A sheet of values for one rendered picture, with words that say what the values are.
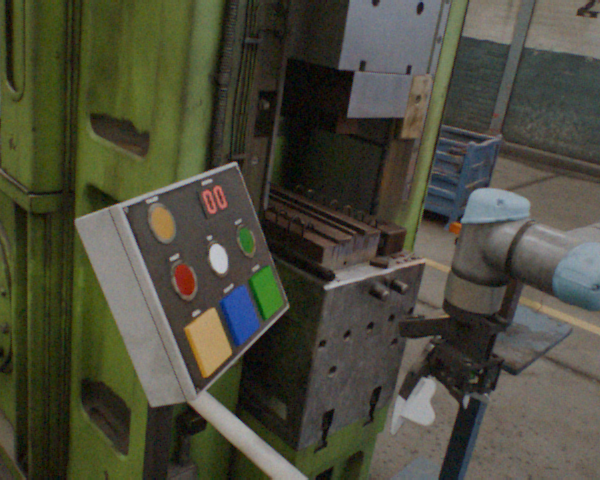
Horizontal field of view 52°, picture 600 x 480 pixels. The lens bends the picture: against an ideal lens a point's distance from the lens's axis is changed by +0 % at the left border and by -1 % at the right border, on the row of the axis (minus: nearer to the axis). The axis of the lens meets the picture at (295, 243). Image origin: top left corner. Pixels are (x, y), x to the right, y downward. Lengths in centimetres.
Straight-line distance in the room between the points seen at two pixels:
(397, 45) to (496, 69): 800
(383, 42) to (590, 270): 77
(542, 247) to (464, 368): 19
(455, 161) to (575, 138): 413
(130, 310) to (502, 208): 49
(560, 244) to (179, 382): 51
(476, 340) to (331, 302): 60
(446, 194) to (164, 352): 438
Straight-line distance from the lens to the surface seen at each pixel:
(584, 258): 75
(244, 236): 104
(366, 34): 131
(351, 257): 148
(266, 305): 104
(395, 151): 172
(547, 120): 911
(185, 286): 88
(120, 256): 84
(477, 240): 79
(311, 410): 153
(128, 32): 149
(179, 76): 122
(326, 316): 139
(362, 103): 134
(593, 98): 895
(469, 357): 85
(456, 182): 506
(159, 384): 88
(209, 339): 89
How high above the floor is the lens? 146
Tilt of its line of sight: 20 degrees down
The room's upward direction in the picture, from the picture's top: 9 degrees clockwise
